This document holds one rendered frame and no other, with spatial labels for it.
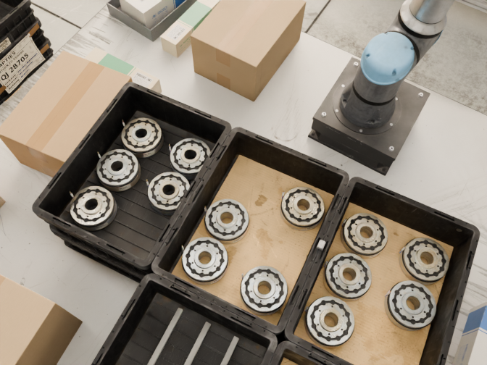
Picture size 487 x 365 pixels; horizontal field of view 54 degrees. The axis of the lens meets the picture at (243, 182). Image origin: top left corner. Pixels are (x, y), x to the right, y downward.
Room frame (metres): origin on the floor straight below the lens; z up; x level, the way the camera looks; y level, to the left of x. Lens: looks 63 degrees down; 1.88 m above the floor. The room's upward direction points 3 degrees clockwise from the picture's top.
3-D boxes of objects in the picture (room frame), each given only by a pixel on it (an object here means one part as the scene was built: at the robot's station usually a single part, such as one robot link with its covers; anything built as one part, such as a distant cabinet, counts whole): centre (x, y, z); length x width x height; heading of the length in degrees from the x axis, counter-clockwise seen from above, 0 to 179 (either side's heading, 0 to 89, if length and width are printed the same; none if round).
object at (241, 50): (1.06, 0.00, 0.78); 0.30 x 0.22 x 0.16; 151
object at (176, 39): (1.16, 0.19, 0.73); 0.24 x 0.06 x 0.06; 148
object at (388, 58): (0.81, -0.34, 0.97); 0.13 x 0.12 x 0.14; 143
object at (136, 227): (0.52, 0.25, 0.87); 0.40 x 0.30 x 0.11; 156
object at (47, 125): (0.73, 0.47, 0.78); 0.30 x 0.22 x 0.16; 158
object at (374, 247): (0.40, -0.29, 0.86); 0.10 x 0.10 x 0.01
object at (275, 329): (0.40, -0.03, 0.92); 0.40 x 0.30 x 0.02; 156
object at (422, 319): (0.25, -0.37, 0.86); 0.10 x 0.10 x 0.01
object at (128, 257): (0.52, 0.25, 0.92); 0.40 x 0.30 x 0.02; 156
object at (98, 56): (0.93, 0.38, 0.73); 0.24 x 0.06 x 0.06; 62
